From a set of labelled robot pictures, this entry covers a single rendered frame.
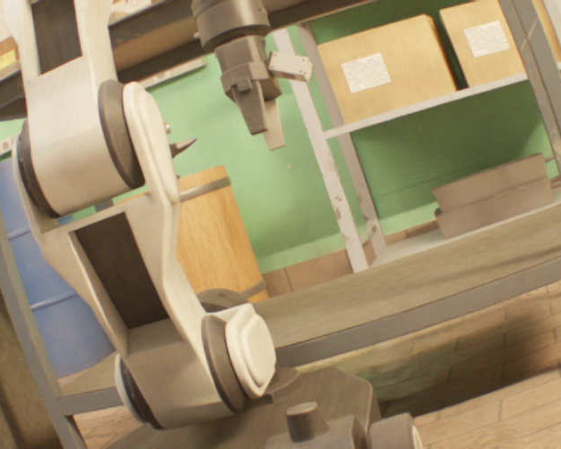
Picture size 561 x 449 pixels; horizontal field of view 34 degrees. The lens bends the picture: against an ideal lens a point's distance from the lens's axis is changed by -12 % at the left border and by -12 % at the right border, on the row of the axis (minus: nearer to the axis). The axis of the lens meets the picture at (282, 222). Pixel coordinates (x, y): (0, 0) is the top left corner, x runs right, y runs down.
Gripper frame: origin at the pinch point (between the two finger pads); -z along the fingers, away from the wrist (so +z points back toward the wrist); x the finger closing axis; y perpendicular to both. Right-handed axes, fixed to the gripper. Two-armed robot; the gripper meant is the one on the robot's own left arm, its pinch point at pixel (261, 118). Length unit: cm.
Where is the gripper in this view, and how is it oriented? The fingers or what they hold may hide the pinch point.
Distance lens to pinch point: 120.0
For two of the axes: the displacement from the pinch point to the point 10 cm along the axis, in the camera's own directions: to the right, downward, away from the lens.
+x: -1.7, -0.9, -9.8
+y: 9.4, -3.1, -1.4
